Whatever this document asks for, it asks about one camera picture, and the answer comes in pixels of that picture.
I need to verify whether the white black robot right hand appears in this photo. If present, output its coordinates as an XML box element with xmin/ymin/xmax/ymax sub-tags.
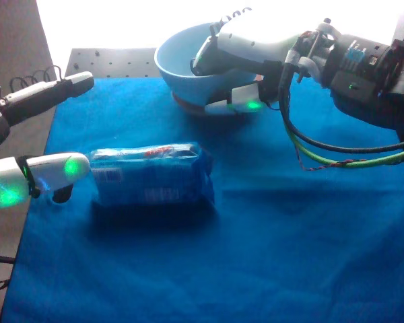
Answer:
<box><xmin>190</xmin><ymin>6</ymin><xmax>302</xmax><ymax>117</ymax></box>

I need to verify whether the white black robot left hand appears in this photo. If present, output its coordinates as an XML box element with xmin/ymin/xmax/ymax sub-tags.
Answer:
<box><xmin>0</xmin><ymin>65</ymin><xmax>95</xmax><ymax>211</ymax></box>

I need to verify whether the light blue bowl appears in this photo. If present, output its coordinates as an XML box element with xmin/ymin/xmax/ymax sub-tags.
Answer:
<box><xmin>154</xmin><ymin>22</ymin><xmax>267</xmax><ymax>112</ymax></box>

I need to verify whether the blue plastic snack package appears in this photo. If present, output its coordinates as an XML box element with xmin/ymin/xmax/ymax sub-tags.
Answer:
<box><xmin>89</xmin><ymin>142</ymin><xmax>215</xmax><ymax>207</ymax></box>

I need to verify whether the perforated metal board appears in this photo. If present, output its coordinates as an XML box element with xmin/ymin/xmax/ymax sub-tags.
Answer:
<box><xmin>64</xmin><ymin>48</ymin><xmax>163</xmax><ymax>79</ymax></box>

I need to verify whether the blue cloth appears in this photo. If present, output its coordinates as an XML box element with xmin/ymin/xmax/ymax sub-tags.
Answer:
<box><xmin>1</xmin><ymin>76</ymin><xmax>404</xmax><ymax>323</ymax></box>

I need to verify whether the green cable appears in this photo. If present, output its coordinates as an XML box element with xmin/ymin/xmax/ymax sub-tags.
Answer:
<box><xmin>285</xmin><ymin>124</ymin><xmax>404</xmax><ymax>169</ymax></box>

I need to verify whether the thick black cable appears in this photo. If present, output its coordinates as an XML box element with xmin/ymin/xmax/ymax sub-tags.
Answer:
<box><xmin>278</xmin><ymin>62</ymin><xmax>404</xmax><ymax>155</ymax></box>

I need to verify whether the red black twisted wire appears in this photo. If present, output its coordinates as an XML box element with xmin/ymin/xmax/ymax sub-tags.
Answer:
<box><xmin>294</xmin><ymin>146</ymin><xmax>360</xmax><ymax>172</ymax></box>

